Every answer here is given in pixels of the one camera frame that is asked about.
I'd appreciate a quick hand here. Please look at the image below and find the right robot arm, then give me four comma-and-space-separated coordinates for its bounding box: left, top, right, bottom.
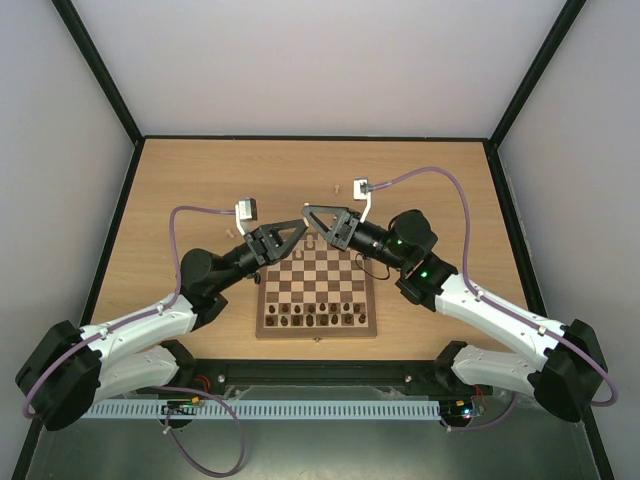
302, 205, 607, 423

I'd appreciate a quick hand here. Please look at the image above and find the dark pieces row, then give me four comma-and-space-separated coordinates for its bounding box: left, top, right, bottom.
264, 302, 367, 315
263, 314, 368, 328

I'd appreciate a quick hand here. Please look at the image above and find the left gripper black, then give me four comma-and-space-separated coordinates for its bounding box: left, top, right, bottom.
216, 219, 309, 292

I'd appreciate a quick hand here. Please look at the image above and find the dark pieces front row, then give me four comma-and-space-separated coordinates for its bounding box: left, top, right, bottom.
263, 314, 368, 328

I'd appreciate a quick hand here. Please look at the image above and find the dark pieces back row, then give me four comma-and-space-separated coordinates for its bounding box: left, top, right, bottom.
264, 302, 367, 315

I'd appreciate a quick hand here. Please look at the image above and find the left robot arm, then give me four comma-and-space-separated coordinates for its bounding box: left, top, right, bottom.
15, 219, 307, 431

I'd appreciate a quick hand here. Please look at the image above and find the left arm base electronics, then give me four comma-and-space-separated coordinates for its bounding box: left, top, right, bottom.
160, 374, 212, 429

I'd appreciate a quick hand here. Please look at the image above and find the wooden chess board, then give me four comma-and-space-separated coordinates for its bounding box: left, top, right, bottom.
255, 231, 377, 339

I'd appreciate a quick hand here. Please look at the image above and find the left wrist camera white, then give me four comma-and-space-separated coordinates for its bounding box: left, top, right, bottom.
235, 198, 258, 236

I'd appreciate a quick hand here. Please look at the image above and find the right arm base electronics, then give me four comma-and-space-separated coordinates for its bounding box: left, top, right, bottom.
439, 385, 493, 431

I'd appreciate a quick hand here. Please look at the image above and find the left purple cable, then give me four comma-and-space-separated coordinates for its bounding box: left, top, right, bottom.
22, 205, 246, 475

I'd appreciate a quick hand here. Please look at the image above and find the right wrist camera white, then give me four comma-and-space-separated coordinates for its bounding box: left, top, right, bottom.
353, 177, 372, 223

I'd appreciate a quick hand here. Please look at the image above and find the black aluminium frame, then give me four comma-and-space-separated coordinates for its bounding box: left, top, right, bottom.
9, 0, 616, 480

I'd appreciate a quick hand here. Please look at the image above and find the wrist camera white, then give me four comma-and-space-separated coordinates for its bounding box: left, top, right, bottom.
235, 198, 258, 236
353, 177, 372, 223

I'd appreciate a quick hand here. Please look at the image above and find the grey slotted cable duct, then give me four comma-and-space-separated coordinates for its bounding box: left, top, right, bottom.
84, 399, 440, 421

